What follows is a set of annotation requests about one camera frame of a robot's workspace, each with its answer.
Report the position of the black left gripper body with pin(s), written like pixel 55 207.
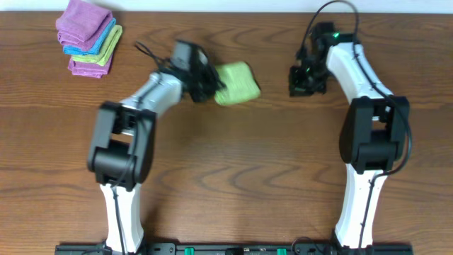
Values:
pixel 207 83

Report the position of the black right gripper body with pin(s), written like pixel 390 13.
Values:
pixel 304 83

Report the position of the light green microfiber cloth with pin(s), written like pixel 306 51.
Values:
pixel 240 85

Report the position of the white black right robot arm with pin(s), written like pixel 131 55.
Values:
pixel 374 134

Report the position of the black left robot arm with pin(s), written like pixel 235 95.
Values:
pixel 122 145

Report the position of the green folded cloth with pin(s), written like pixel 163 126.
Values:
pixel 105 51

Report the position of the blue folded cloth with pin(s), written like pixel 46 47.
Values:
pixel 93 45

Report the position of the bottom purple folded cloth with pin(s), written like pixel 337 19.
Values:
pixel 89 69

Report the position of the purple folded cloth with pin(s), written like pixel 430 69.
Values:
pixel 89 69
pixel 80 21

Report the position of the top purple folded cloth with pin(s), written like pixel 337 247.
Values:
pixel 80 21

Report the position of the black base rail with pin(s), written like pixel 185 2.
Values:
pixel 297 249

